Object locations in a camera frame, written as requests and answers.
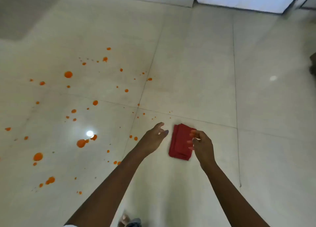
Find person's right hand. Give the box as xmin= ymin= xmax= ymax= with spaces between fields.
xmin=187 ymin=130 xmax=218 ymax=172

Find person's left hand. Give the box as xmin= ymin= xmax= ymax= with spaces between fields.
xmin=134 ymin=122 xmax=169 ymax=158

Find red cloth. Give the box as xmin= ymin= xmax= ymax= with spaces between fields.
xmin=169 ymin=123 xmax=197 ymax=162

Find orange liquid spill drops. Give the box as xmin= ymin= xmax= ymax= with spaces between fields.
xmin=0 ymin=47 xmax=173 ymax=195

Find person's right forearm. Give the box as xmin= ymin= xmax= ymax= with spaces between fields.
xmin=201 ymin=161 xmax=271 ymax=227

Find person's left forearm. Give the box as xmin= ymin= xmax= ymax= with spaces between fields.
xmin=64 ymin=145 xmax=151 ymax=227

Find person's bare foot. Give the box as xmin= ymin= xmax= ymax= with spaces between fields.
xmin=118 ymin=211 xmax=133 ymax=227

